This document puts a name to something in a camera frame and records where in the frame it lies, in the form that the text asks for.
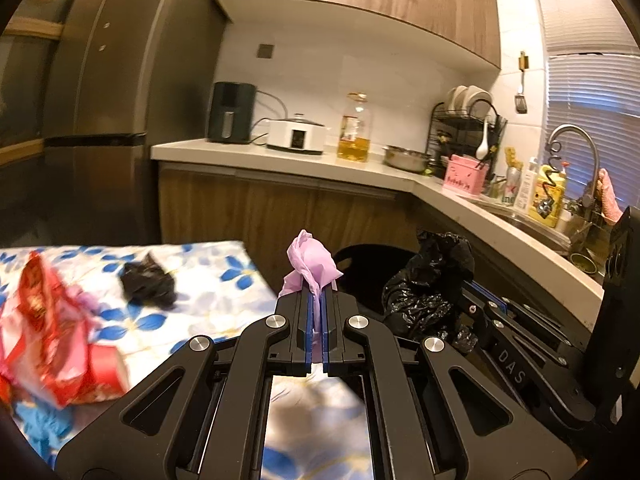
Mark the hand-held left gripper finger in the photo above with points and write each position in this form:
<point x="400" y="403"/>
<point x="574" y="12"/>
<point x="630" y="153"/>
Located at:
<point x="325" y="320"/>
<point x="313" y="320"/>

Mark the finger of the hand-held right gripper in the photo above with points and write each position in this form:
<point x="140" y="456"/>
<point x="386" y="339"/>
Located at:
<point x="535" y="325"/>
<point x="482" y="310"/>

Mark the large black plastic bag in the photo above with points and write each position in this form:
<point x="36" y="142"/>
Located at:
<point x="425" y="290"/>

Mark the black trash bin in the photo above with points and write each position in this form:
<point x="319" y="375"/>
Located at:
<point x="370" y="275"/>

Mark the red paper cup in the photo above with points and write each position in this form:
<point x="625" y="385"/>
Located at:
<point x="105" y="370"/>

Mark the red packaging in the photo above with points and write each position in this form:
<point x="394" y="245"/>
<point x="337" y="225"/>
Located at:
<point x="45" y="310"/>

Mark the blue plastic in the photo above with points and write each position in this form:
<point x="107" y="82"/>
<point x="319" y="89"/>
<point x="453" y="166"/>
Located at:
<point x="42" y="422"/>

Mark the steel sink strainer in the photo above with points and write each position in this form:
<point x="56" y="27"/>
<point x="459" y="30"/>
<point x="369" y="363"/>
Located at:
<point x="582" y="261"/>

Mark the stainless steel sink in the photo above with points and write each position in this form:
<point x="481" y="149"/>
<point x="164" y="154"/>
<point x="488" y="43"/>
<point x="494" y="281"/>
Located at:
<point x="530" y="225"/>

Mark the blue floral tablecloth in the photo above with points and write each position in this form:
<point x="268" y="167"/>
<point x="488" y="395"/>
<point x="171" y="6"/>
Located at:
<point x="210" y="285"/>

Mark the black spiral faucet attachment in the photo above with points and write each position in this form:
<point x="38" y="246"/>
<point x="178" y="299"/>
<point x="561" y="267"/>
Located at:
<point x="545" y="207"/>

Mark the kitchen counter with wooden cabinets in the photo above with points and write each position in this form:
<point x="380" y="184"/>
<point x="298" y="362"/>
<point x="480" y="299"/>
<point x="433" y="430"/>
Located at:
<point x="250" y="210"/>

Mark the silver drink can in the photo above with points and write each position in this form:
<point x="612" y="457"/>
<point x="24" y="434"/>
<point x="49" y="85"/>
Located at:
<point x="511" y="185"/>

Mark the yellow detergent bottle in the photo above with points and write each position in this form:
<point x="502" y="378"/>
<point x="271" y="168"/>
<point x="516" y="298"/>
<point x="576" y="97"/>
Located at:
<point x="540" y="195"/>

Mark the white plastic bottle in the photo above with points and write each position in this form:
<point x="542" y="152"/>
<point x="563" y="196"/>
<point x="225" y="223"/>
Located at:
<point x="526" y="187"/>

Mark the pink utensil holder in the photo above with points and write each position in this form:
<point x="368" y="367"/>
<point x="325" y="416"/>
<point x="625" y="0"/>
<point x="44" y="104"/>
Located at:
<point x="462" y="177"/>

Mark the pink dish cloth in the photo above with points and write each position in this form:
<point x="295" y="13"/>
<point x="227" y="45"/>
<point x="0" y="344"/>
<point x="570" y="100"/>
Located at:
<point x="609" y="200"/>

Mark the black chopsticks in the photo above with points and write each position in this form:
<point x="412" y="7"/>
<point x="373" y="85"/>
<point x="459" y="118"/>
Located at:
<point x="482" y="164"/>

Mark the white ceramic spoon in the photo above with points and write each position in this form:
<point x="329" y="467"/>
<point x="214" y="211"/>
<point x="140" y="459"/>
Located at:
<point x="481" y="150"/>

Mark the stainless steel bowl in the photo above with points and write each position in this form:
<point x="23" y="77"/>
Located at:
<point x="405" y="160"/>

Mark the small crumpled black bag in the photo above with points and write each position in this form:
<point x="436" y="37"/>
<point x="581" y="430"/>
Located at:
<point x="147" y="282"/>

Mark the cooking oil bottle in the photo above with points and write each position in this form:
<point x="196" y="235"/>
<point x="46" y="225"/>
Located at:
<point x="354" y="150"/>

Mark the white electric cooker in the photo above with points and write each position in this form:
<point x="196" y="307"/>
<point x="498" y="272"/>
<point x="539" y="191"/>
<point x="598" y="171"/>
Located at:
<point x="295" y="137"/>

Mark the steel kitchen faucet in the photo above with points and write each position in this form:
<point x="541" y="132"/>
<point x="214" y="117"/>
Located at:
<point x="575" y="130"/>

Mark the metal slotted spatula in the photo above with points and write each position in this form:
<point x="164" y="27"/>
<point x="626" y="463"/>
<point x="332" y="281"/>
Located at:
<point x="521" y="105"/>

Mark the white plate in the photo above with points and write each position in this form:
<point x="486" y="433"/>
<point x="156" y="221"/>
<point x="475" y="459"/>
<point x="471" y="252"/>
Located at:
<point x="461" y="96"/>
<point x="450" y="99"/>
<point x="479" y="95"/>

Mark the black air fryer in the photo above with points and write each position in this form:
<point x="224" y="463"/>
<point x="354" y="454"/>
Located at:
<point x="232" y="110"/>

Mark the window blind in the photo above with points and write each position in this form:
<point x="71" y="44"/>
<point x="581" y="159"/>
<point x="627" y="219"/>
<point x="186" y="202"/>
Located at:
<point x="590" y="95"/>

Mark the grey refrigerator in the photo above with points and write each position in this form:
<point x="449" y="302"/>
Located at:
<point x="125" y="85"/>

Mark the wooden wall hook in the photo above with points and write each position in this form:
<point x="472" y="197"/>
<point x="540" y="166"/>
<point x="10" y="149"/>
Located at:
<point x="523" y="61"/>

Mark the dark wall socket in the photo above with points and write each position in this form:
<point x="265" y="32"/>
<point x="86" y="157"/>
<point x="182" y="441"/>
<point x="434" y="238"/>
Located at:
<point x="265" y="51"/>

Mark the wooden wall cabinet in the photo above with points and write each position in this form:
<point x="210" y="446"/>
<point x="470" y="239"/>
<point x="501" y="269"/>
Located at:
<point x="400" y="0"/>

